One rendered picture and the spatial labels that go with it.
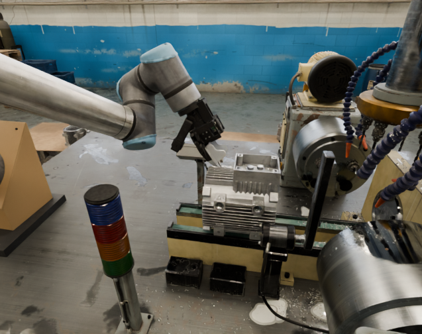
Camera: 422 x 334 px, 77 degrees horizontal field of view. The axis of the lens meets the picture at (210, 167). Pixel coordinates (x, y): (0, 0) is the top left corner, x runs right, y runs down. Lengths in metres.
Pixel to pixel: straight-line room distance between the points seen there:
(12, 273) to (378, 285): 0.97
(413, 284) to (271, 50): 5.89
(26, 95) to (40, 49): 7.39
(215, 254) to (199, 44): 5.70
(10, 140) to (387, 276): 1.15
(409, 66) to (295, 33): 5.59
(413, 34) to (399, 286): 0.46
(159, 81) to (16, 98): 0.32
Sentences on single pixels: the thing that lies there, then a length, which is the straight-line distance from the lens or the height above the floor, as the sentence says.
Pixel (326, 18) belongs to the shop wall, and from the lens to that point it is 6.32.
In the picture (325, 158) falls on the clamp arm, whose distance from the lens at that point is 0.58.
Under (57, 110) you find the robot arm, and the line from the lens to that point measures 0.62.
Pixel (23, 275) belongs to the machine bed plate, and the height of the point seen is 0.80.
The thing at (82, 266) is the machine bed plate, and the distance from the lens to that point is 0.99.
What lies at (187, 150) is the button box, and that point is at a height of 1.07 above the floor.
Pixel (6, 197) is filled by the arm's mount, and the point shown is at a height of 0.95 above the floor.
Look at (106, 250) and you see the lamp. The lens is 0.57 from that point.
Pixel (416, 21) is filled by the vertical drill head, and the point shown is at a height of 1.48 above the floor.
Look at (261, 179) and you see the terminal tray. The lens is 0.71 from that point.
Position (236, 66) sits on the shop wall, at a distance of 6.26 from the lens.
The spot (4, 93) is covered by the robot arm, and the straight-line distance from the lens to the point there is 0.59.
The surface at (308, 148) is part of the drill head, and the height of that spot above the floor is 1.10.
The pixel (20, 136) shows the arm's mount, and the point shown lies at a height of 1.12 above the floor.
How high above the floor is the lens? 1.49
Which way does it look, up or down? 29 degrees down
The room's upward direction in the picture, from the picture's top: straight up
